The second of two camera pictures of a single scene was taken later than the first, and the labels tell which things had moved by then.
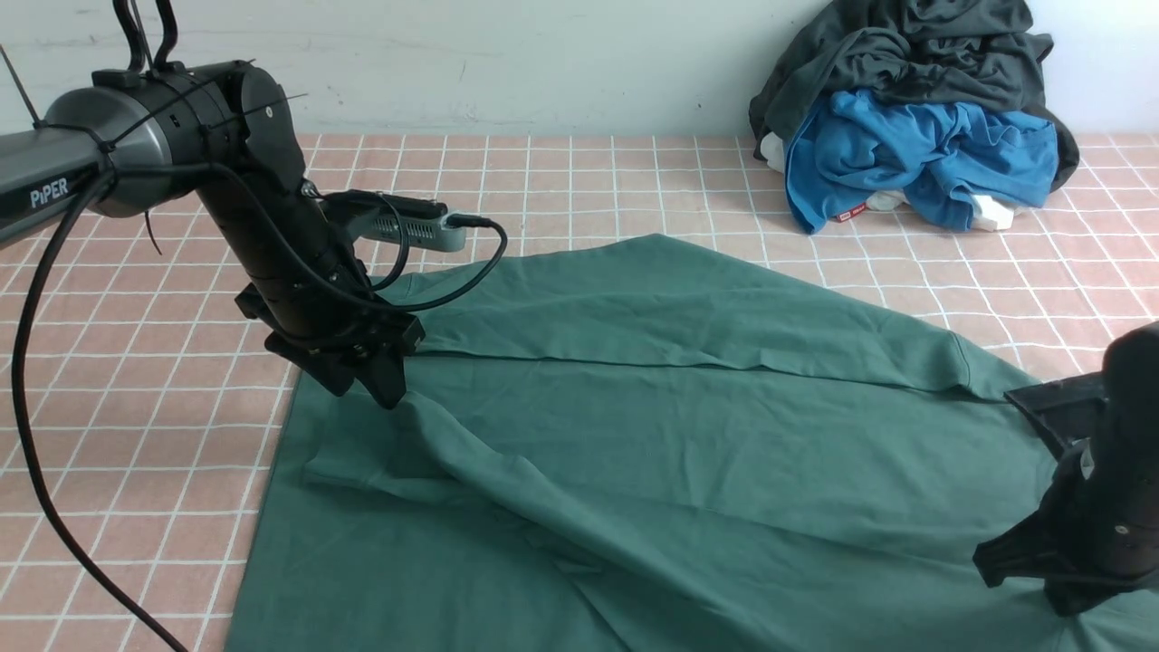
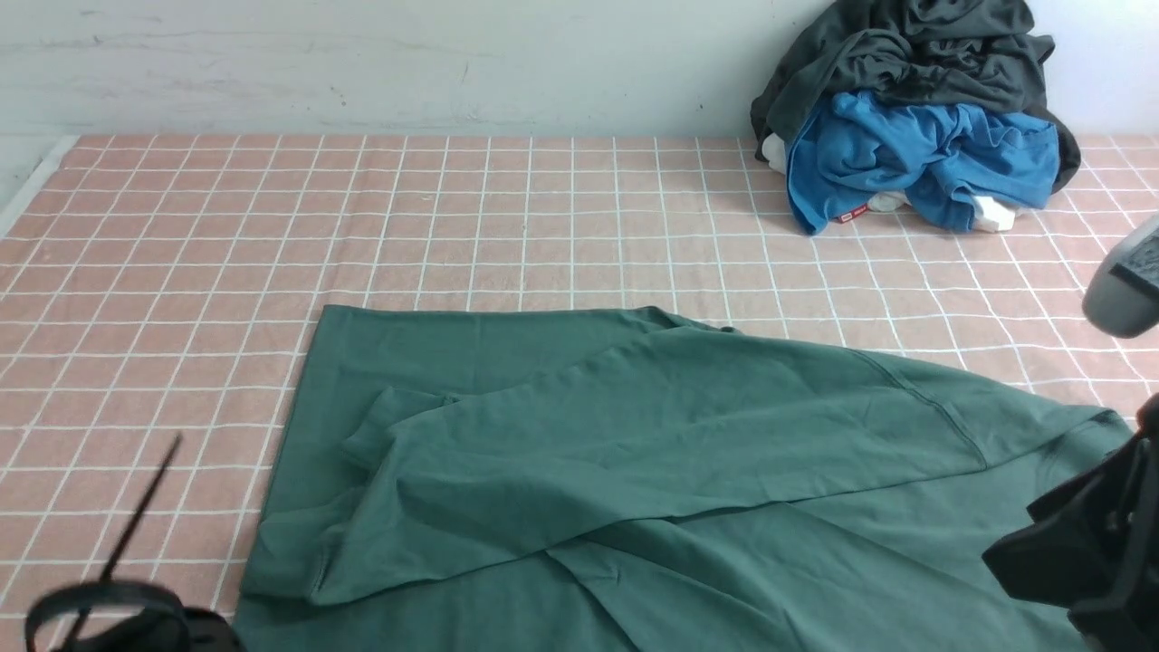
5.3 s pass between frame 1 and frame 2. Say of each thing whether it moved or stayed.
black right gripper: moved
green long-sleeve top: moved
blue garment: stayed
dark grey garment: stayed
